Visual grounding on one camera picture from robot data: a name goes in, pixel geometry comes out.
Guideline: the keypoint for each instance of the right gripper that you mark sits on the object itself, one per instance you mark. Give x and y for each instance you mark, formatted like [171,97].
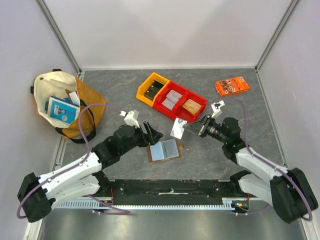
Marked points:
[202,126]

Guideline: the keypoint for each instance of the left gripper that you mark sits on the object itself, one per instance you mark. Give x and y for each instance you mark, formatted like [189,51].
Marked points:
[153,136]

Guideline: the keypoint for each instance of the silver credit card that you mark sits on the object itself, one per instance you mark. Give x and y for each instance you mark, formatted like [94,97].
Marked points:
[178,128]

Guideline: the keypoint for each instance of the brown leather card holder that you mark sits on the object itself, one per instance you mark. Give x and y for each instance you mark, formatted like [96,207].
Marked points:
[164,150]

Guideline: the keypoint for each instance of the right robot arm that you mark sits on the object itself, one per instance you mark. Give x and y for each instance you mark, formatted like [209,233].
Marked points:
[286,190]

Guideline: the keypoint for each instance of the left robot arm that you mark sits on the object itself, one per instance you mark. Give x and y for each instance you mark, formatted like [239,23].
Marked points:
[39,195]

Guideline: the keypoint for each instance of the gold card stack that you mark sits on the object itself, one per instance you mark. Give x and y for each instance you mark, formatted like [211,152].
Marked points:
[192,106]

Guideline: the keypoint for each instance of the red bin with gold cards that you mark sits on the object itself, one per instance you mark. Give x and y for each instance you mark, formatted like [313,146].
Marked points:
[184,114]

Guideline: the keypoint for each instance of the red bin with silver cards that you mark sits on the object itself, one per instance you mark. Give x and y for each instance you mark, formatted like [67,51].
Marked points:
[159,107]

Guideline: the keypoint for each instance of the silver card stack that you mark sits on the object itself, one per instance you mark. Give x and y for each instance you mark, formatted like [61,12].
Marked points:
[171,99]

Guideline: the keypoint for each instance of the black card stack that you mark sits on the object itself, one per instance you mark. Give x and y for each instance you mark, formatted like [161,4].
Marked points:
[153,89]

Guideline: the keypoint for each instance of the yellow plastic bin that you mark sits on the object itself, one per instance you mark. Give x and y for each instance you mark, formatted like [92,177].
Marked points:
[145,85]

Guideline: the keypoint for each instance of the orange printed box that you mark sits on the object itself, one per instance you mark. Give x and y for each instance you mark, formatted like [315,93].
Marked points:
[232,86]

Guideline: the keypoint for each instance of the blue and white booklet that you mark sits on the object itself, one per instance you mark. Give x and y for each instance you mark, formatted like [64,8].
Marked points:
[61,110]

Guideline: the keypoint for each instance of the white and tan tote bag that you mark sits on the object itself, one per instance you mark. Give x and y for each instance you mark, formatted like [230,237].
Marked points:
[66,86]

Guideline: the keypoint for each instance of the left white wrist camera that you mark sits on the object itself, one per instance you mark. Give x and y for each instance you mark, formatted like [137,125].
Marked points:
[131,118]

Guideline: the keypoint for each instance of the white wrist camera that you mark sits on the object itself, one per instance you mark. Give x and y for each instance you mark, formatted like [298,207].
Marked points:
[216,108]
[131,118]

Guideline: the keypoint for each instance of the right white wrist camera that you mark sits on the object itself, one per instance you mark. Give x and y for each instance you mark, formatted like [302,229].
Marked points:
[216,108]

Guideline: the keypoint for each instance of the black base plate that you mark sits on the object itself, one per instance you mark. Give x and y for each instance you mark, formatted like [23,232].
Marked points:
[211,187]

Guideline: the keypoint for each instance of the aluminium frame rail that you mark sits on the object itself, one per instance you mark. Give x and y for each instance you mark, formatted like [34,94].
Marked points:
[163,201]

